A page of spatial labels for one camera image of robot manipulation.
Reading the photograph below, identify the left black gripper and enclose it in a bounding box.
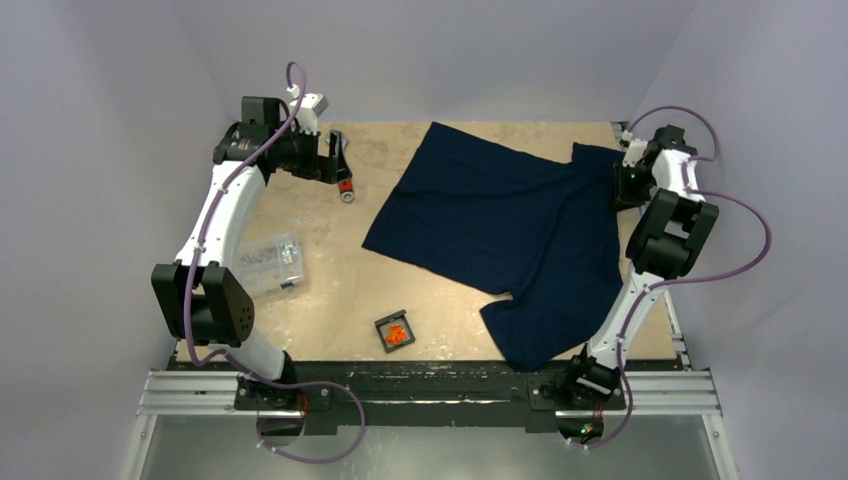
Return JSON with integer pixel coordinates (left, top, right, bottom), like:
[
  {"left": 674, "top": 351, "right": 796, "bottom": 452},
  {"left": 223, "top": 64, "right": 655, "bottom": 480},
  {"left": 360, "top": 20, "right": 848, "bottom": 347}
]
[{"left": 271, "top": 121, "right": 350, "bottom": 184}]

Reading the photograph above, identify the navy blue t-shirt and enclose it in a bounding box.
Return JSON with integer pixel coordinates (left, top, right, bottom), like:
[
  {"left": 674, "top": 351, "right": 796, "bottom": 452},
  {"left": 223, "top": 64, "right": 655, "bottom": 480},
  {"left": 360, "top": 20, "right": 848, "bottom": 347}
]
[{"left": 363, "top": 123, "right": 623, "bottom": 372}]

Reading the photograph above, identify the orange glitter leaf brooch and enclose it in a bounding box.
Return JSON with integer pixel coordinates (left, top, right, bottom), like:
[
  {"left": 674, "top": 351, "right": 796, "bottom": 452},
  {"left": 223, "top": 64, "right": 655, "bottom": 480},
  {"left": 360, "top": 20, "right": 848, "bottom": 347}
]
[{"left": 385, "top": 324, "right": 408, "bottom": 346}]

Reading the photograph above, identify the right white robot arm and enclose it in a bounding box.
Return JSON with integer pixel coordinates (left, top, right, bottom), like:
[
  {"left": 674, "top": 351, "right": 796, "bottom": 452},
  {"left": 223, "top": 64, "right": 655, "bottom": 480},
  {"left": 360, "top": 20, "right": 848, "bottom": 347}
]
[{"left": 561, "top": 125, "right": 719, "bottom": 407}]

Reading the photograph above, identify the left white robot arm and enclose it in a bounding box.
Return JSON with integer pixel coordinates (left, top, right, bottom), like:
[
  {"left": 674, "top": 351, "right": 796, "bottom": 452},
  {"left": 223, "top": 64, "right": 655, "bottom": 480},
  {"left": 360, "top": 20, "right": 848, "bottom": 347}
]
[{"left": 151, "top": 87, "right": 355, "bottom": 409}]

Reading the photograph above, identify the clear plastic parts box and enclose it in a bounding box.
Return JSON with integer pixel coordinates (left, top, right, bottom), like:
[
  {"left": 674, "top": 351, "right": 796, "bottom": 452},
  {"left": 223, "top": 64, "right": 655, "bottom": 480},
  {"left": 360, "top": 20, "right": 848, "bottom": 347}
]
[{"left": 234, "top": 231, "right": 305, "bottom": 298}]

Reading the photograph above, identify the small black square tray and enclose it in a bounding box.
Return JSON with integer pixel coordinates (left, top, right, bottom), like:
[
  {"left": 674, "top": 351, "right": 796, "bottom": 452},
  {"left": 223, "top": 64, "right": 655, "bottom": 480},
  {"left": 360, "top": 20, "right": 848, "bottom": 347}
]
[{"left": 374, "top": 310, "right": 416, "bottom": 353}]

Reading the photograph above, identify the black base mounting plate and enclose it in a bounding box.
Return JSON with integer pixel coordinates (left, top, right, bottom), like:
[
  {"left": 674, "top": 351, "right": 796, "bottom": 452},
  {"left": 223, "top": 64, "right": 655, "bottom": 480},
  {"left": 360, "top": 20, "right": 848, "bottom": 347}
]
[{"left": 234, "top": 361, "right": 626, "bottom": 435}]

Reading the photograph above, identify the red handled adjustable wrench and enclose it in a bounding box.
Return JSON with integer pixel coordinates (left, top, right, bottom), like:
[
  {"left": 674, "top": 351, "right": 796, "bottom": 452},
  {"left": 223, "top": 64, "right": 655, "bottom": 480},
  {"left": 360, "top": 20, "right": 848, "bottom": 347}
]
[{"left": 337, "top": 175, "right": 355, "bottom": 204}]

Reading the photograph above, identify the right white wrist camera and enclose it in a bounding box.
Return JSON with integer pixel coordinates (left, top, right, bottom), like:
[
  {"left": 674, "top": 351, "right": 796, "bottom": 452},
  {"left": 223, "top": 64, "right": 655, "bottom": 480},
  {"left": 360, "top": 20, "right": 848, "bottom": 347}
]
[{"left": 621, "top": 130, "right": 648, "bottom": 167}]

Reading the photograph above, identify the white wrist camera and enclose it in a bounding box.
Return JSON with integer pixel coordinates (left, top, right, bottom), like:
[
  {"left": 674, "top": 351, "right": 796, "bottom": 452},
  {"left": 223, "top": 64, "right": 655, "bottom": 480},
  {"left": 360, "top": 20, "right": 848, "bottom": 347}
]
[
  {"left": 621, "top": 130, "right": 648, "bottom": 167},
  {"left": 287, "top": 85, "right": 329, "bottom": 135}
]

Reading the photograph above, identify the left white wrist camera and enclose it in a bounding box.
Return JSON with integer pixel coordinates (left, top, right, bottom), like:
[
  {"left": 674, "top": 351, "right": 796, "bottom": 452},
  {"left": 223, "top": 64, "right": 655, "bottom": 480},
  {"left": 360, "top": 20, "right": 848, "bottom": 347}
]
[{"left": 287, "top": 85, "right": 329, "bottom": 135}]

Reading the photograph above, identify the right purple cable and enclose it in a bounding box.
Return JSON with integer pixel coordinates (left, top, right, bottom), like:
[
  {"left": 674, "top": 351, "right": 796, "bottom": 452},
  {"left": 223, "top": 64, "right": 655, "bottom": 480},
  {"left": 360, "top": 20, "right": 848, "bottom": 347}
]
[{"left": 566, "top": 105, "right": 774, "bottom": 452}]

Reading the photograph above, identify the purple cable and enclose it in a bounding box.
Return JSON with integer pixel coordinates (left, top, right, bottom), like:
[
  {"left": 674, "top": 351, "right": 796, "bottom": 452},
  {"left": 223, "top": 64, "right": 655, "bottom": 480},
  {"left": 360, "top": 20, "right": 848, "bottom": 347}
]
[
  {"left": 182, "top": 61, "right": 368, "bottom": 465},
  {"left": 566, "top": 105, "right": 774, "bottom": 452}
]

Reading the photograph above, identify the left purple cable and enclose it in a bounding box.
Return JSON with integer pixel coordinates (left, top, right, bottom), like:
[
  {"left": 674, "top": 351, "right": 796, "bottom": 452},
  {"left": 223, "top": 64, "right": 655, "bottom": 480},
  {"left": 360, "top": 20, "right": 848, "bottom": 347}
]
[{"left": 182, "top": 61, "right": 368, "bottom": 465}]

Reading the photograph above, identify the aluminium frame rail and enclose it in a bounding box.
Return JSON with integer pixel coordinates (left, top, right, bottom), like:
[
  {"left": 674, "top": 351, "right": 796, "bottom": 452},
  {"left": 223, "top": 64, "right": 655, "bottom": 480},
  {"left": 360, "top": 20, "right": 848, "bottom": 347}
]
[{"left": 137, "top": 370, "right": 720, "bottom": 418}]

